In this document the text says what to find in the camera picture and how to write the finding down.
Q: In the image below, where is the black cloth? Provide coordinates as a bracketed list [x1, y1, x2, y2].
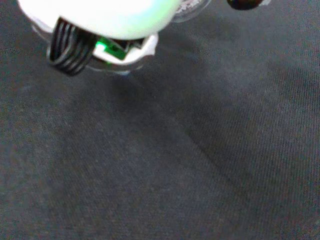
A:
[0, 0, 320, 240]

